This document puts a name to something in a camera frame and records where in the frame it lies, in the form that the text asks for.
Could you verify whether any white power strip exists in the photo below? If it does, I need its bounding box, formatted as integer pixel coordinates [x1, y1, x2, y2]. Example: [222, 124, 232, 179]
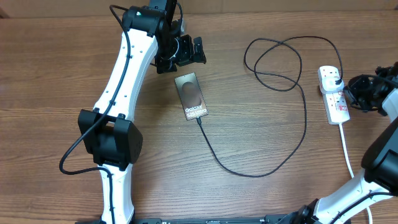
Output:
[318, 65, 350, 125]

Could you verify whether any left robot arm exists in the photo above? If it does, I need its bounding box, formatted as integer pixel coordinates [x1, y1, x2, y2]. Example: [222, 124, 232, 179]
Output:
[78, 0, 206, 223]

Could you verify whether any black USB charging cable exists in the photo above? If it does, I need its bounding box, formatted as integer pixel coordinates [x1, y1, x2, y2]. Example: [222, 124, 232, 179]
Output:
[195, 35, 345, 179]

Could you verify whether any cardboard backdrop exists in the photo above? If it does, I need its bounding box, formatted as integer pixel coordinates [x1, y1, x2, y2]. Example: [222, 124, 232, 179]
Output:
[1, 0, 397, 18]

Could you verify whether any white charger plug adapter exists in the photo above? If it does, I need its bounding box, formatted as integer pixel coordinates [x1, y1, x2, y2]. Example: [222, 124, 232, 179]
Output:
[320, 78, 344, 94]

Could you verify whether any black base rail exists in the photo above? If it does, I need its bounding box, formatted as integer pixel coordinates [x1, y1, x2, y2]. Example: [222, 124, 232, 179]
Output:
[74, 213, 312, 224]

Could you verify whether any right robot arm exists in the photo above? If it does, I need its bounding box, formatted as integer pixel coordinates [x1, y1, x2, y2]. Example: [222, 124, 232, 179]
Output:
[278, 64, 397, 224]

